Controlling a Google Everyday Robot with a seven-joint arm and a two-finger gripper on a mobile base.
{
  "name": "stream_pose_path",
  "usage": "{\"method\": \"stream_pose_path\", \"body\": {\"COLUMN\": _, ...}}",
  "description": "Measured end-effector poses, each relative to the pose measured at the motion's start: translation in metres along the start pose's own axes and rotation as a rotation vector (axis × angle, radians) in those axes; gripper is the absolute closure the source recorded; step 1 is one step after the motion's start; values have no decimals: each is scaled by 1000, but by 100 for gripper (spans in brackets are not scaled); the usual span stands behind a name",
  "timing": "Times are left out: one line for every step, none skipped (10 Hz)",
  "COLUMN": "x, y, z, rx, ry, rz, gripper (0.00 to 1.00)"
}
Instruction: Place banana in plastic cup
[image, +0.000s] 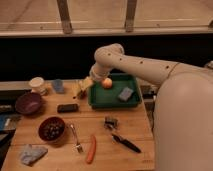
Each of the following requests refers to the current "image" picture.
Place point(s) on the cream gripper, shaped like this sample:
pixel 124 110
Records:
pixel 86 83

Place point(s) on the yellow banana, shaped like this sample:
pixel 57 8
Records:
pixel 76 89

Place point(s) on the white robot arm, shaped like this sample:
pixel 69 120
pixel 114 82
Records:
pixel 183 113

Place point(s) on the blue plastic cup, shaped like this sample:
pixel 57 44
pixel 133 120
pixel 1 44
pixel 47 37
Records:
pixel 57 85

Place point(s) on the small dark round tin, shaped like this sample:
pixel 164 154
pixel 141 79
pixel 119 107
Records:
pixel 82 94

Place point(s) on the green plastic tray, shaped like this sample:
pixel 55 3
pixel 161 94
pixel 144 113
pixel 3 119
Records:
pixel 100 98

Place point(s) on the orange peach fruit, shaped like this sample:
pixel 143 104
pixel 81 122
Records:
pixel 106 83

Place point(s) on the black rectangular block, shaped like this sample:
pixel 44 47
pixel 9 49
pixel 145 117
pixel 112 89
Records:
pixel 65 108

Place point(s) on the grey sponge in tray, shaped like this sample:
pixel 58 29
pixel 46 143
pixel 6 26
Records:
pixel 125 94

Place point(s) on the small dark metal clip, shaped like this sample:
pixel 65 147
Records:
pixel 110 123

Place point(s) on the white ceramic mug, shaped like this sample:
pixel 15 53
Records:
pixel 37 85

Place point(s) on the dark red bowl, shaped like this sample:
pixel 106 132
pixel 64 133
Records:
pixel 51 129

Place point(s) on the purple bowl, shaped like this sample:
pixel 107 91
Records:
pixel 28 103

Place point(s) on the silver fork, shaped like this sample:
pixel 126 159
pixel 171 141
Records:
pixel 78 145

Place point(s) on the orange carrot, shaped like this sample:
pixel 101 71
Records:
pixel 92 150

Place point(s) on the blue grey cloth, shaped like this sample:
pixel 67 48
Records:
pixel 30 154

